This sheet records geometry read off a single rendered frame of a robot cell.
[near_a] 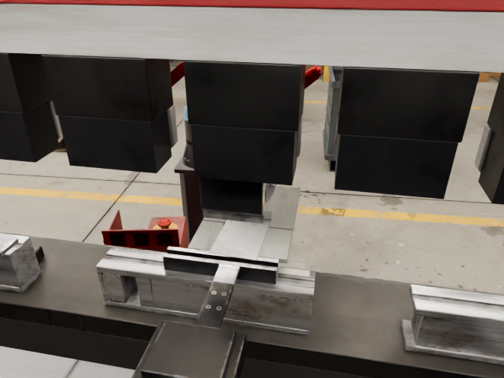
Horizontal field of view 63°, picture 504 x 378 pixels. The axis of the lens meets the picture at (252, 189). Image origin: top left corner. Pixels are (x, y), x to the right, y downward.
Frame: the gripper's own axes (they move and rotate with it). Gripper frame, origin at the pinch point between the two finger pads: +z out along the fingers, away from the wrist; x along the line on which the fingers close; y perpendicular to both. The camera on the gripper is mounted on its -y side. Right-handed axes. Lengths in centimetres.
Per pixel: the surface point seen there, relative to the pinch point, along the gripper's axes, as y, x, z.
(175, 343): 27.2, -0.1, 24.4
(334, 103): -209, 0, -110
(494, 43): 33.1, 31.9, -13.9
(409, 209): -211, 58, -39
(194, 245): 6.8, -7.4, 11.7
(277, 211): -5.2, 4.7, 1.9
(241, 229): 1.7, -0.5, 7.3
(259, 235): 2.3, 3.1, 7.9
